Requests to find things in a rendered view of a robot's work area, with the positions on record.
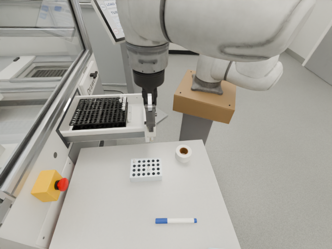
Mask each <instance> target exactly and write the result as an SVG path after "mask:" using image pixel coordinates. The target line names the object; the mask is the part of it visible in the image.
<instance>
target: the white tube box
mask: <svg viewBox="0 0 332 249"><path fill-rule="evenodd" d="M148 166H149V167H150V171H148V170H147V167H148ZM129 178H130V181H131V182H143V181H159V180H162V161H161V158H141V159H136V163H133V159H131V165H130V177H129Z"/></svg>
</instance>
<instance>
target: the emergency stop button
mask: <svg viewBox="0 0 332 249"><path fill-rule="evenodd" d="M68 185H69V181H68V179H67V178H61V179H60V181H59V182H58V184H57V188H59V191H61V192H62V191H65V190H66V189H67V188H68Z"/></svg>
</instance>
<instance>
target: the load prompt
mask: <svg viewBox="0 0 332 249"><path fill-rule="evenodd" d="M104 3H105V5H106V7H107V8H115V7H117V6H116V0H106V1H104Z"/></svg>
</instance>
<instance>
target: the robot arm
mask: <svg viewBox="0 0 332 249"><path fill-rule="evenodd" d="M315 4H316V0H116V6H117V12H118V16H119V21H120V24H121V27H122V29H123V32H124V36H125V45H126V49H127V55H128V60H129V66H130V67H131V68H132V71H133V79H134V82H135V84H136V85H137V86H139V87H141V88H142V98H143V103H144V108H145V113H146V121H144V124H145V125H146V130H147V137H156V117H155V116H157V113H155V107H156V105H157V97H158V91H157V87H159V86H161V85H162V84H163V83H164V80H165V68H166V67H167V65H168V48H169V43H174V44H177V45H180V46H182V47H184V48H185V49H187V50H190V51H192V52H195V53H198V54H200V55H199V59H198V62H197V68H196V73H195V74H192V78H193V81H192V86H191V90H192V91H201V92H208V93H215V94H218V95H222V94H223V90H222V88H221V81H222V80H224V81H227V82H230V83H232V84H234V85H236V86H239V87H242V88H245V89H249V90H254V91H266V90H269V89H271V88H272V87H273V86H274V85H275V84H276V83H277V81H278V80H279V79H280V77H281V75H282V73H283V66H282V63H281V62H279V61H278V58H279V55H280V54H281V53H282V52H283V51H285V50H286V49H287V48H288V46H289V45H290V44H291V43H292V41H293V40H294V39H295V37H296V36H297V35H298V33H299V32H300V30H301V29H302V27H303V26H304V24H305V23H306V21H307V19H308V18H309V16H310V14H311V13H312V11H313V9H314V7H315Z"/></svg>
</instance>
